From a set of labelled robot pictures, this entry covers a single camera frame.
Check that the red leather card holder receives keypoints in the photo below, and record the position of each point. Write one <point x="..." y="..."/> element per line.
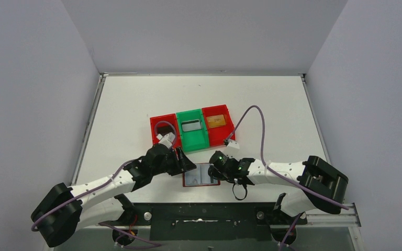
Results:
<point x="201" y="178"/>

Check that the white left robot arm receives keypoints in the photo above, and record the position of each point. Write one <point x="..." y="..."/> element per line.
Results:
<point x="58" y="214"/>

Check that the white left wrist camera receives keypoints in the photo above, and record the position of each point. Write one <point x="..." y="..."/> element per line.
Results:
<point x="166" y="140"/>

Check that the aluminium table edge rail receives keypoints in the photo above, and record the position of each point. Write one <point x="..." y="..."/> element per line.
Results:
<point x="88" y="128"/>

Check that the black card in bin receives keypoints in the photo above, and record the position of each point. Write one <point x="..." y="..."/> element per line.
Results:
<point x="164" y="129"/>

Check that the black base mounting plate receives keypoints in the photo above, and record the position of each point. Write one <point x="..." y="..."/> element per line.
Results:
<point x="260" y="221"/>

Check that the green plastic bin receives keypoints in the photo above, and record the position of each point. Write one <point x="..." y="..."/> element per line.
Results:
<point x="193" y="140"/>

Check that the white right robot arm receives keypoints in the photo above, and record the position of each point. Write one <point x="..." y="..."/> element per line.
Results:
<point x="316" y="183"/>

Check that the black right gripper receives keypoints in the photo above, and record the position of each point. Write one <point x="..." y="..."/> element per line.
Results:
<point x="215" y="172"/>

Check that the silver card in bin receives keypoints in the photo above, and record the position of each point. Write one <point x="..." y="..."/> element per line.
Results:
<point x="191" y="125"/>

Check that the red plastic bin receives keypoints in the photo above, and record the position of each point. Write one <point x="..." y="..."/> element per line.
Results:
<point x="169" y="119"/>
<point x="217" y="135"/>

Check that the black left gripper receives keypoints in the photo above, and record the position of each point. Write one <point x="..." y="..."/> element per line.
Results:
<point x="179" y="160"/>

